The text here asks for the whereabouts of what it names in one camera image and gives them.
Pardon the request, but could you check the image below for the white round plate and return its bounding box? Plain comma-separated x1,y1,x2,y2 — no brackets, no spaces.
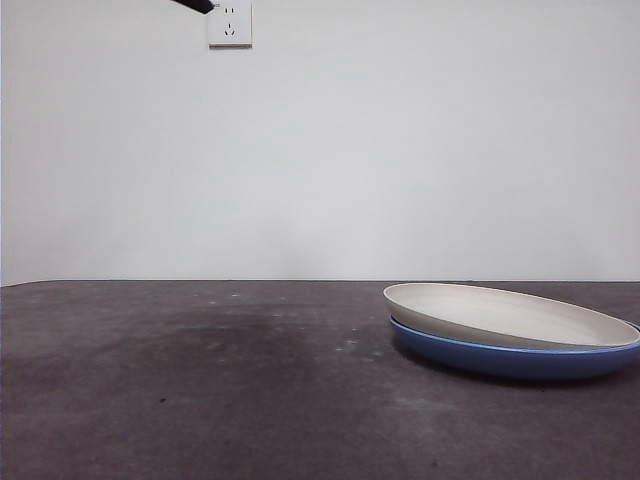
382,282,640,351

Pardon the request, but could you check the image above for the blue round plate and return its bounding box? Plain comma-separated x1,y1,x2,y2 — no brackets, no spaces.
389,314,640,381

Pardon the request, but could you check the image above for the white wall socket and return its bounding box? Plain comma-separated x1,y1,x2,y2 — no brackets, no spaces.
208,0,254,50

